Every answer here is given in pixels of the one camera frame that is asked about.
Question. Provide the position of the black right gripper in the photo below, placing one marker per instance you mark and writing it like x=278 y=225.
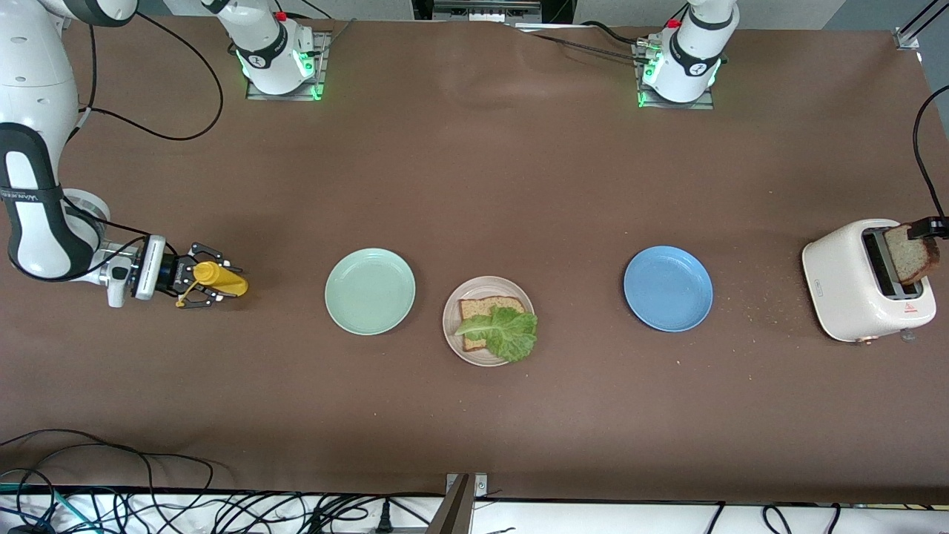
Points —
x=173 y=274

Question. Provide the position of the yellow squeeze bottle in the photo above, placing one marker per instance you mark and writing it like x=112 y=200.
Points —
x=226 y=282

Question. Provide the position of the brown bread slice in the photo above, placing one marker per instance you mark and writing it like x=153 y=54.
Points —
x=910 y=256
x=482 y=305

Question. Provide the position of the green lettuce leaf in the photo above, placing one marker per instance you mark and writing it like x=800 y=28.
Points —
x=508 y=332

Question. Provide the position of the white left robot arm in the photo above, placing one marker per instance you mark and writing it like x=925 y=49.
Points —
x=693 y=44

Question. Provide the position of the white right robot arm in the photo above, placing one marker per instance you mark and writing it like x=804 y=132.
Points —
x=30 y=89

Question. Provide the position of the mint green plate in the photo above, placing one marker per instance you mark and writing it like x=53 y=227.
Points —
x=369 y=291

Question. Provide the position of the blue plate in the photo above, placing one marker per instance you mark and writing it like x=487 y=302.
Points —
x=668 y=288

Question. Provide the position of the beige plate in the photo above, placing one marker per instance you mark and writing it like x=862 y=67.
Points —
x=474 y=289

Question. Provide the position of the white toaster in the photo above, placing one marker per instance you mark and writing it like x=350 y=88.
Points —
x=841 y=285

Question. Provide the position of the aluminium profile bar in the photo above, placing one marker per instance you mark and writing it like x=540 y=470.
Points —
x=906 y=37

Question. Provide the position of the brown table cover sheet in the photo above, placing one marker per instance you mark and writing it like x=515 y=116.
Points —
x=474 y=185

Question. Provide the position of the black power plug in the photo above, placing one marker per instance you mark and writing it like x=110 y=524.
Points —
x=384 y=519

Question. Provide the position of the dark equipment rack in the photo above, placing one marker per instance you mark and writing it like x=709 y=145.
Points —
x=485 y=9

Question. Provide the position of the grey metal table bracket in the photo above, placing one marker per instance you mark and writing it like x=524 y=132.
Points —
x=456 y=512

